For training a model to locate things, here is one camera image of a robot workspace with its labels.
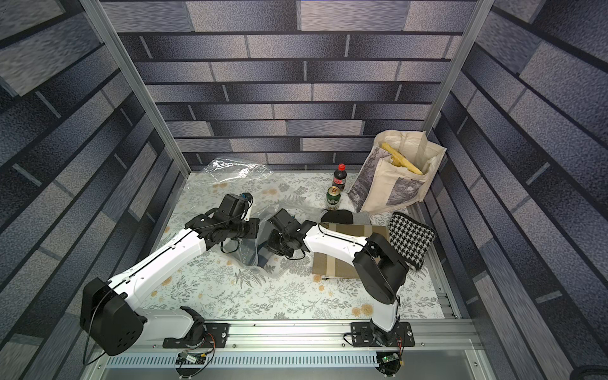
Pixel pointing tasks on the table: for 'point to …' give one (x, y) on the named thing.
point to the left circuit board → (190, 358)
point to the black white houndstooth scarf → (410, 238)
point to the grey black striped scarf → (346, 217)
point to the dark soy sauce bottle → (340, 176)
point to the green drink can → (333, 195)
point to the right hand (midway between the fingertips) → (265, 248)
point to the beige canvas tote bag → (395, 172)
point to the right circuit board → (388, 363)
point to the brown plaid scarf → (326, 265)
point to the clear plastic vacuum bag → (226, 169)
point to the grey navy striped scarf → (264, 254)
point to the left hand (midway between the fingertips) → (260, 225)
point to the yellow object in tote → (398, 160)
